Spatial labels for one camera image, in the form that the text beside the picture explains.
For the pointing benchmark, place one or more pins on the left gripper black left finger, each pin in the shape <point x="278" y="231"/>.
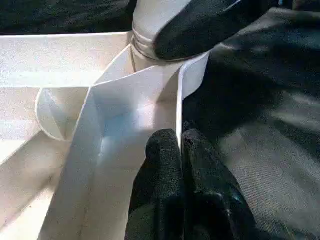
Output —
<point x="160" y="190"/>

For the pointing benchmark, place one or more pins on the white plastic table top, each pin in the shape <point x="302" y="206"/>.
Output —
<point x="50" y="60"/>

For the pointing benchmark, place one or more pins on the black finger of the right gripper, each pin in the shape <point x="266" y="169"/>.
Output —
<point x="200" y="30"/>

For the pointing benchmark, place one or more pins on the white plastic table leg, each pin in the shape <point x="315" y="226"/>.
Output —
<point x="147" y="20"/>

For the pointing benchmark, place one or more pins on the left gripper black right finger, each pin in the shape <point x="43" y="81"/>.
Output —
<point x="215" y="200"/>

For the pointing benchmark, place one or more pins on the black plastic mat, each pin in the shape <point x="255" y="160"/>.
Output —
<point x="270" y="125"/>

